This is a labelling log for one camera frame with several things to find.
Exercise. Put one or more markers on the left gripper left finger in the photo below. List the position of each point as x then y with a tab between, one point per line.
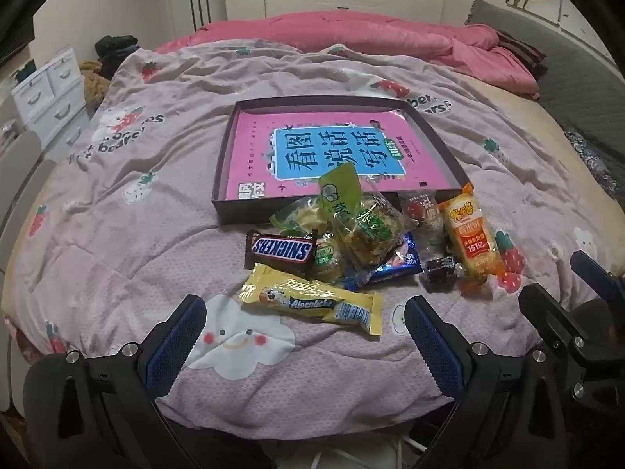
166	348

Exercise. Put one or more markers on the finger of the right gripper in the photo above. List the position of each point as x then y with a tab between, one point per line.
555	326
606	285

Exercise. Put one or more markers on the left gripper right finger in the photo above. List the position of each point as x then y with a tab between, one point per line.
441	345

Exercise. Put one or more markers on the blue Oreo-style cookie pack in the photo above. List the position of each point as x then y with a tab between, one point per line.
402	261

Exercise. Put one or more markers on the orange cracker pack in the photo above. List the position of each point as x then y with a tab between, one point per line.
472	240

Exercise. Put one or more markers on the clear pack red candy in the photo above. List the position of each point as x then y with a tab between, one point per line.
425	223

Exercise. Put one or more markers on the yellow Alpenliebe candy pack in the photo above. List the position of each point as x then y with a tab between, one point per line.
285	292

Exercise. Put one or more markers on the clear pack seaweed pastry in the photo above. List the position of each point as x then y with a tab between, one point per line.
371	229

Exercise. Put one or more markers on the Snickers chocolate bar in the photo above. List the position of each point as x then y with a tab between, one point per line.
290	254

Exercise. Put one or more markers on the green-topped clear snack bag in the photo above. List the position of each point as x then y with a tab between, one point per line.
338	199

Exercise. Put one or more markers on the small dark chocolate candy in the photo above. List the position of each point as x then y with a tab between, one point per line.
442	273

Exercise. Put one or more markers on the blue floral fabric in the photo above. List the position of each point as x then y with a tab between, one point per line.
594	163

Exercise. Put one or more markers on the pink strawberry print bedsheet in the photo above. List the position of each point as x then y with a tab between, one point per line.
122	233

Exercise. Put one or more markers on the dark shallow cardboard box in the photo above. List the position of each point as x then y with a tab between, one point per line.
258	211

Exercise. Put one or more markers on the round green-label pastry pack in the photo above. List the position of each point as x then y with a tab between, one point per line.
329	262

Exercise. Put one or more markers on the grey quilted headboard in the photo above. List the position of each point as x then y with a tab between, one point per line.
575	88

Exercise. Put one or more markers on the pink Chinese workbook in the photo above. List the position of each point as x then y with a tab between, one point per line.
283	154

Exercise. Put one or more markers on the dark striped pillow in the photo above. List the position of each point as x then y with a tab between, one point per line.
528	55

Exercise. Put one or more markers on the pink duvet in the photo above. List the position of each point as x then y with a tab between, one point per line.
473	50

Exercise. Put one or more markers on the white drawer cabinet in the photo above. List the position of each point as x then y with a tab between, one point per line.
51	101

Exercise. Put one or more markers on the brown knitted item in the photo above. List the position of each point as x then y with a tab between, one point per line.
96	86

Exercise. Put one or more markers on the pile of dark clothes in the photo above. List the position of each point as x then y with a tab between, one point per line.
112	51

